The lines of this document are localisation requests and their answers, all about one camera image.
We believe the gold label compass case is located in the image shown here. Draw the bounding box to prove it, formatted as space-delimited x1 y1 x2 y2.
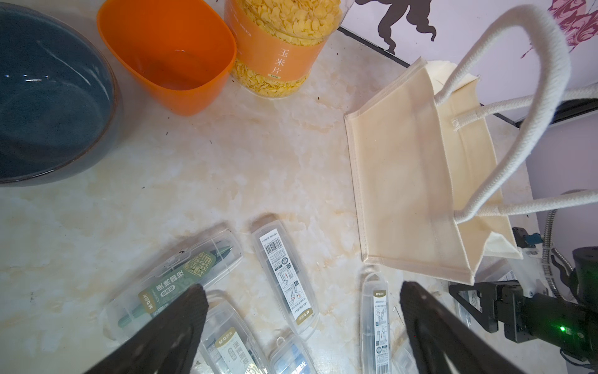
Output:
199 291 272 373

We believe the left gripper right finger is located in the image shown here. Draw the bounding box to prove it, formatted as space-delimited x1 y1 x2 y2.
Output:
400 281 522 373

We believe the blue label compass case right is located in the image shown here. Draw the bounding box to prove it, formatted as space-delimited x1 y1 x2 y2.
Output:
269 333 317 374

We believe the right flexible metal conduit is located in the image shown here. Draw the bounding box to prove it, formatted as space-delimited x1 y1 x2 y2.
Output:
541 189 597 302

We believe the green label compass case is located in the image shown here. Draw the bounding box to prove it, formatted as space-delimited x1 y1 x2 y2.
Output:
101 228 243 344

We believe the dark blue ceramic bowl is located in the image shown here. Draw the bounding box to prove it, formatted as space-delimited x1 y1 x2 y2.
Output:
1 2 123 187

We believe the orange plastic cup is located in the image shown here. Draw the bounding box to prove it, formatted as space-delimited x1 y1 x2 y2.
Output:
97 0 237 116

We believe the clear compass case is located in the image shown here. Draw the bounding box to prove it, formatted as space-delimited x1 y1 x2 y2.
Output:
455 257 516 327

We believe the red lid corn flake jar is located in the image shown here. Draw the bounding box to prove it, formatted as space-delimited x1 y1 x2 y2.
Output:
224 0 354 98

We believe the barcode label compass case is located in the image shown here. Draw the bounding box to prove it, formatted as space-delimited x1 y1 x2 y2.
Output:
252 220 320 340

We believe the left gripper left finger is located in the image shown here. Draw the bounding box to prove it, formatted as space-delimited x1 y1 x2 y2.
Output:
88 285 209 373

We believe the cream canvas tote bag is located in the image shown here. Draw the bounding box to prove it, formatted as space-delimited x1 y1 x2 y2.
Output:
345 5 597 285

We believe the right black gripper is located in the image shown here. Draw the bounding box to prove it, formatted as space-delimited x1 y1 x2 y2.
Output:
448 280 597 360

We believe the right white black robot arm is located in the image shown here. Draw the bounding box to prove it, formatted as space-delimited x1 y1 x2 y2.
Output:
448 247 597 366

